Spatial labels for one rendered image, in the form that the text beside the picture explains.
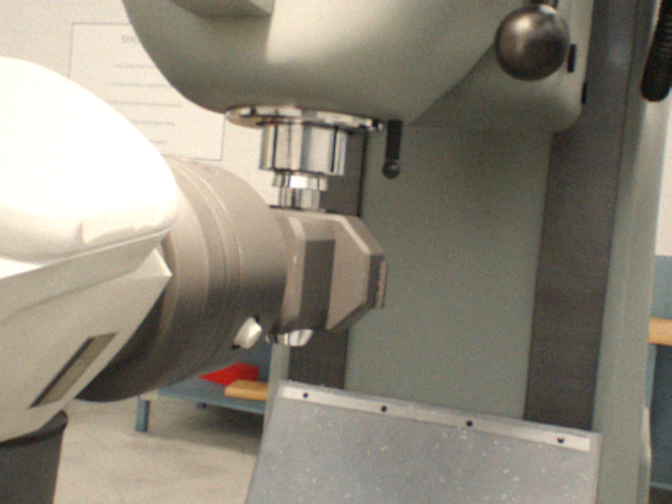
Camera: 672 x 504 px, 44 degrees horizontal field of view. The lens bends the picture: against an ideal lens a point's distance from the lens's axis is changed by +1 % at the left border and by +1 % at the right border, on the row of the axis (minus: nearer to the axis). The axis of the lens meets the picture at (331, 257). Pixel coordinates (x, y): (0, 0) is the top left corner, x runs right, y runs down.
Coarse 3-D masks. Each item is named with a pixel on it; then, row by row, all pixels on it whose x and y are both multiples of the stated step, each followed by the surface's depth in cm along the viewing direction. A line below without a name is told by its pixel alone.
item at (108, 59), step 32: (96, 32) 546; (128, 32) 538; (96, 64) 547; (128, 64) 538; (96, 96) 547; (128, 96) 539; (160, 96) 531; (160, 128) 531; (192, 128) 523; (224, 128) 515
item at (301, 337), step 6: (300, 330) 44; (306, 330) 44; (270, 336) 44; (276, 336) 44; (282, 336) 44; (288, 336) 44; (294, 336) 44; (300, 336) 44; (306, 336) 44; (276, 342) 44; (282, 342) 44; (288, 342) 44; (294, 342) 44; (300, 342) 44; (306, 342) 45
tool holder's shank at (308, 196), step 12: (276, 180) 44; (288, 180) 43; (300, 180) 43; (312, 180) 43; (324, 180) 44; (288, 192) 44; (300, 192) 43; (312, 192) 44; (288, 204) 44; (300, 204) 44; (312, 204) 44
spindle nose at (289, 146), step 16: (272, 128) 43; (288, 128) 42; (304, 128) 42; (320, 128) 42; (336, 128) 43; (272, 144) 43; (288, 144) 42; (304, 144) 42; (320, 144) 42; (336, 144) 43; (272, 160) 43; (288, 160) 42; (304, 160) 42; (320, 160) 42; (336, 160) 43; (336, 176) 45
